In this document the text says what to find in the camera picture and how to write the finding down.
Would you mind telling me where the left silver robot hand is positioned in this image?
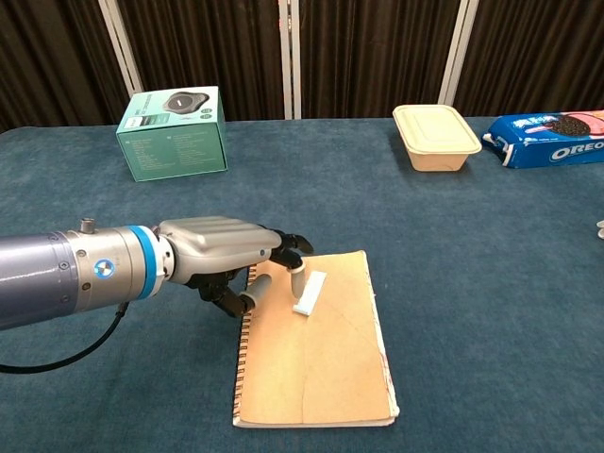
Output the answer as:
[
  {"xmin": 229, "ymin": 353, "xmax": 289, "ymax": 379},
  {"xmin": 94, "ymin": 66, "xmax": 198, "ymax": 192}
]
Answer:
[{"xmin": 153, "ymin": 215, "xmax": 315, "ymax": 320}]

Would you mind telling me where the small light blue eraser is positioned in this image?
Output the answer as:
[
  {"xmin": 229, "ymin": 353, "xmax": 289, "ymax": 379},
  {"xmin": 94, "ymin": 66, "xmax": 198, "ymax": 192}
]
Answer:
[{"xmin": 292, "ymin": 271, "xmax": 327, "ymax": 316}]

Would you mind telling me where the yellow spiral notebook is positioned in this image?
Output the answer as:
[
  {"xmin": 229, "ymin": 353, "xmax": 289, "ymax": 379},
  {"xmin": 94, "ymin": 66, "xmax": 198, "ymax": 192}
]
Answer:
[{"xmin": 231, "ymin": 249, "xmax": 401, "ymax": 429}]

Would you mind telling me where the teal speaker product box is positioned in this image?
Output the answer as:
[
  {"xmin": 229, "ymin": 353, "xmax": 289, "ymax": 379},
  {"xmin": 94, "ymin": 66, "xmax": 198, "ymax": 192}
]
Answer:
[{"xmin": 115, "ymin": 85, "xmax": 229, "ymax": 183}]

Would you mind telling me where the dark curtain screen panel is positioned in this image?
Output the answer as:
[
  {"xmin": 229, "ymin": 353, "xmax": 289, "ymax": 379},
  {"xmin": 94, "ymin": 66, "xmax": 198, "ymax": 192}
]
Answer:
[
  {"xmin": 0, "ymin": 0, "xmax": 143, "ymax": 133},
  {"xmin": 98, "ymin": 0, "xmax": 294, "ymax": 122},
  {"xmin": 447, "ymin": 0, "xmax": 604, "ymax": 119},
  {"xmin": 290, "ymin": 0, "xmax": 468, "ymax": 119}
]

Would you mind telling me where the cream lidded food container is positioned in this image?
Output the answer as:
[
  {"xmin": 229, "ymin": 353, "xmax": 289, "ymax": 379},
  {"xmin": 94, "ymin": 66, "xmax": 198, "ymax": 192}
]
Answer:
[{"xmin": 392, "ymin": 104, "xmax": 483, "ymax": 173}]

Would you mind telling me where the blue felt table cover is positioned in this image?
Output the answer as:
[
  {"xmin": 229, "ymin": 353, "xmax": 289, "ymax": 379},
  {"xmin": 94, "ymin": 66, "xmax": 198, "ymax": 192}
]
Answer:
[{"xmin": 0, "ymin": 115, "xmax": 604, "ymax": 453}]

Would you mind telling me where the blue Oreo cookie package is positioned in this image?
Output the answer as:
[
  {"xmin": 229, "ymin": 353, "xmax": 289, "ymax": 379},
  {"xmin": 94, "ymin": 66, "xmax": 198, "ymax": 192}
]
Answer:
[{"xmin": 480, "ymin": 109, "xmax": 604, "ymax": 170}]

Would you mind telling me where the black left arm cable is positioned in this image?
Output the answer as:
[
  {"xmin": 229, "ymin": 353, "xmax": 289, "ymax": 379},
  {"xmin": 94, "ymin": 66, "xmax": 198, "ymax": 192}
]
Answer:
[{"xmin": 0, "ymin": 301, "xmax": 131, "ymax": 375}]

